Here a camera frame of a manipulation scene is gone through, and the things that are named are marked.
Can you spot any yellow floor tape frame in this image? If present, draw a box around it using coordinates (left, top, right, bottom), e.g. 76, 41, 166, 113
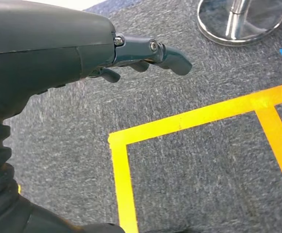
107, 84, 282, 233

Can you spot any chrome stanchion post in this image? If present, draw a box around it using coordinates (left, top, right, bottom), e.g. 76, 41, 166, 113
197, 0, 282, 47

